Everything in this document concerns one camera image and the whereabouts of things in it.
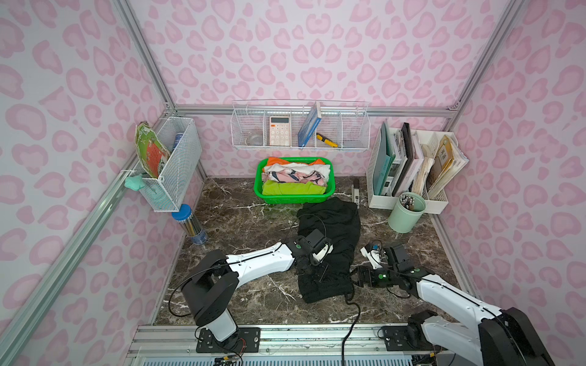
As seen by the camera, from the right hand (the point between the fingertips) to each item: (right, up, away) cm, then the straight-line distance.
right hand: (354, 277), depth 83 cm
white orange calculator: (-29, +57, +12) cm, 65 cm away
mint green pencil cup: (+22, +20, +11) cm, 32 cm away
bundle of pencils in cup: (+22, +28, +5) cm, 35 cm away
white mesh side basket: (-67, +53, +5) cm, 85 cm away
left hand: (-11, +3, -1) cm, 11 cm away
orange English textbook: (+44, +49, +16) cm, 67 cm away
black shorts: (-3, +19, +17) cm, 26 cm away
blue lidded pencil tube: (-61, +19, +3) cm, 64 cm away
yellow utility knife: (-8, +53, +15) cm, 55 cm away
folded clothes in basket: (-29, +38, +21) cm, 53 cm away
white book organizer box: (+22, +40, +5) cm, 46 cm away
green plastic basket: (-23, +28, +21) cm, 42 cm away
